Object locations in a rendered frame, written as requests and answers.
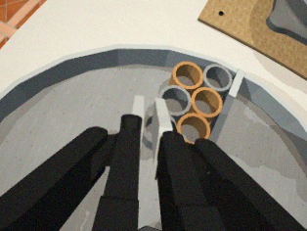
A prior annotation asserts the grey metal ring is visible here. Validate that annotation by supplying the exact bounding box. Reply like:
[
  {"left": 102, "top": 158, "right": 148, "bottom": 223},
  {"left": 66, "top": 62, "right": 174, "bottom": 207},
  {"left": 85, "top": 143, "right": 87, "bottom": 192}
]
[
  {"left": 142, "top": 113, "right": 177, "bottom": 149},
  {"left": 200, "top": 65, "right": 233, "bottom": 97},
  {"left": 158, "top": 85, "right": 192, "bottom": 123}
]

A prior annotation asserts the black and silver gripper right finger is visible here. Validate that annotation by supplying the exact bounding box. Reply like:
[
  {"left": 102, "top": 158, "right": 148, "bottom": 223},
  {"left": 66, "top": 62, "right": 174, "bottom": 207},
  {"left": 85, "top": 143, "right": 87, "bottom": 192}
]
[{"left": 151, "top": 98, "right": 307, "bottom": 231}]

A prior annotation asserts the bronze bushing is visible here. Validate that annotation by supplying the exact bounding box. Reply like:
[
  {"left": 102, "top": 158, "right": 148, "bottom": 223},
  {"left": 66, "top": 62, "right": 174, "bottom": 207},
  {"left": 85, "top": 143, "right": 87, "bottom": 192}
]
[
  {"left": 177, "top": 113, "right": 210, "bottom": 139},
  {"left": 187, "top": 87, "right": 222, "bottom": 123},
  {"left": 168, "top": 62, "right": 203, "bottom": 97}
]

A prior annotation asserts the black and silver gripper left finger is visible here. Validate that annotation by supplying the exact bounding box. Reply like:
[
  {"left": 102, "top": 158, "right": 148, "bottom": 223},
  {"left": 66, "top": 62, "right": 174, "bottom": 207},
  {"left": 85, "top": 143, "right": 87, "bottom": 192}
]
[{"left": 0, "top": 95, "right": 144, "bottom": 231}]

